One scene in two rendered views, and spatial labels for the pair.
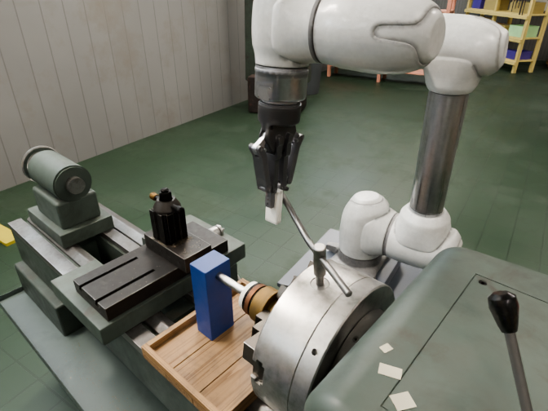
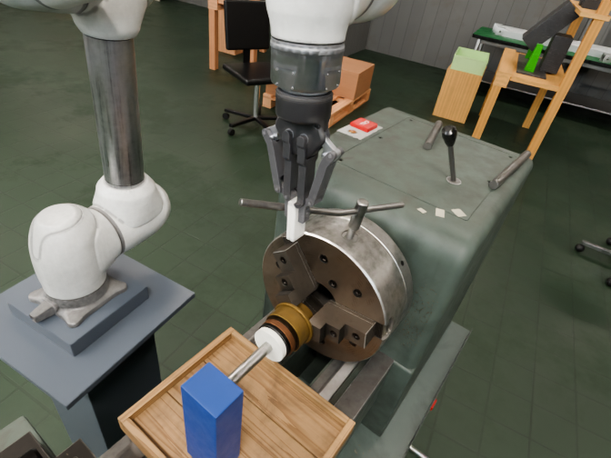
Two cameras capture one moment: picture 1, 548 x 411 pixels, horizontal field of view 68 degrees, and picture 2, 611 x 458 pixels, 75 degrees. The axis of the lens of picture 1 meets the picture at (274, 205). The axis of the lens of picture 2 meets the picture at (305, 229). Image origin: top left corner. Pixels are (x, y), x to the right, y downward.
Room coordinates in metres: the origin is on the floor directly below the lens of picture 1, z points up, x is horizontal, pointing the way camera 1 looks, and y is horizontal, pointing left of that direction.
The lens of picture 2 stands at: (0.77, 0.51, 1.70)
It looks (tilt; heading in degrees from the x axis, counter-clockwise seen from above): 37 degrees down; 260
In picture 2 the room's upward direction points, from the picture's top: 9 degrees clockwise
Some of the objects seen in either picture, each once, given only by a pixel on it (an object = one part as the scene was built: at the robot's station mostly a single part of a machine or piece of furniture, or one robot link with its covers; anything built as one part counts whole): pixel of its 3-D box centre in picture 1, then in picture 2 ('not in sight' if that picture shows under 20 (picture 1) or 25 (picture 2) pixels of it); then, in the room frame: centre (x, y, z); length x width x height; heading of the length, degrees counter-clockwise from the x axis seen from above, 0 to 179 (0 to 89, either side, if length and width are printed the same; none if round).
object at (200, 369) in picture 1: (234, 341); (240, 425); (0.76, 0.10, 0.89); 0.36 x 0.30 x 0.04; 138
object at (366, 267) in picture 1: (354, 252); (71, 290); (1.24, -0.30, 0.83); 0.22 x 0.18 x 0.06; 57
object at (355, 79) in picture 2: not in sight; (321, 84); (0.01, -4.31, 0.23); 1.26 x 0.89 x 0.46; 60
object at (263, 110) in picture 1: (278, 125); (302, 121); (0.70, -0.01, 1.49); 0.08 x 0.07 x 0.09; 138
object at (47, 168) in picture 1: (63, 191); not in sight; (1.38, 0.80, 1.01); 0.30 x 0.20 x 0.29; 48
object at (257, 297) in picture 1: (267, 307); (288, 327); (0.68, 0.01, 1.08); 0.09 x 0.09 x 0.09; 48
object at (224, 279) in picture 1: (233, 285); (248, 364); (0.75, 0.10, 1.08); 0.13 x 0.07 x 0.07; 48
